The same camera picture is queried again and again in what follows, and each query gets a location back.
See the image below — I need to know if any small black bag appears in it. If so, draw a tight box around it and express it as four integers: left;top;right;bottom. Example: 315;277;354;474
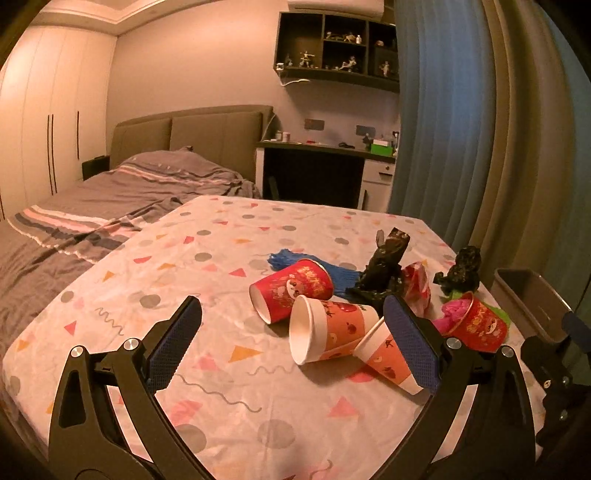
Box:
433;246;482;297

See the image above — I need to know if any black plastic bag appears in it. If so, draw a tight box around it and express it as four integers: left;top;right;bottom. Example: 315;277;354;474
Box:
346;227;411;310

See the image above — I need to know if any blue foam net sleeve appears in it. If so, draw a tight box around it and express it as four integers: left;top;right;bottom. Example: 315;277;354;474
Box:
267;249;361;297

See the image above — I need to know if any grey plastic trash bin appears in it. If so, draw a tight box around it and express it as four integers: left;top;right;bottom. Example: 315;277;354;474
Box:
491;268;571;344

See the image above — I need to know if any red cup with pink foam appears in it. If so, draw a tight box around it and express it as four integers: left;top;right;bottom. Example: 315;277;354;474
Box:
446;293;509;353

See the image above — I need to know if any pink foam net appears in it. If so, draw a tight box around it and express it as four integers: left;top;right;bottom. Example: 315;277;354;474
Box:
433;297;472;335

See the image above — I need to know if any small orange paper cup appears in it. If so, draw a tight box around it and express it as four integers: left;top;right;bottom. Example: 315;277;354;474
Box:
353;318;423;395

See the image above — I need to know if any crushed red paper cup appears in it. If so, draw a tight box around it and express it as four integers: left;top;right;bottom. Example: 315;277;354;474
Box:
402;262;431;317

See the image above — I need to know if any beige curtain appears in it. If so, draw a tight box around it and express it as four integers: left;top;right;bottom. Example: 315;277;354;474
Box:
470;1;590;305

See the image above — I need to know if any white orange paper cup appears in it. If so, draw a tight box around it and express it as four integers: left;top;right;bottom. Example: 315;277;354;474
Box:
288;296;379;366

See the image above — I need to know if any bed with grey bedding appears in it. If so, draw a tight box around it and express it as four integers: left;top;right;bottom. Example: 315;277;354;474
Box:
1;147;260;350

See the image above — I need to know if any blue curtain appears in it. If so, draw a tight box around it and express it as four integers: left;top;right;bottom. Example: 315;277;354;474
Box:
390;1;496;249

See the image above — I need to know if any green box on desk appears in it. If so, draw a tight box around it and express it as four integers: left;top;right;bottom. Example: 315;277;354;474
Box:
370;139;394;157

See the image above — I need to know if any dark desk with drawers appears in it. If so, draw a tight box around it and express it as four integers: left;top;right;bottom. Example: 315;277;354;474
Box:
256;141;396;213

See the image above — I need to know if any brown padded headboard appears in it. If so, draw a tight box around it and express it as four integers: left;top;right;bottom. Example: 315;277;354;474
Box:
109;104;273;181

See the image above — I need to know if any white wardrobe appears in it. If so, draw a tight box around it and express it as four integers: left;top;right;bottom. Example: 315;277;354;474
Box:
1;26;116;218

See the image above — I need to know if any white air conditioner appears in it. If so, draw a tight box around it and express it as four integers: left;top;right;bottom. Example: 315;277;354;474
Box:
287;0;385;19

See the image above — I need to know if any dark wall shelf with figurines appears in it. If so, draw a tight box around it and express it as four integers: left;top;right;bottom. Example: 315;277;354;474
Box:
273;12;400;93

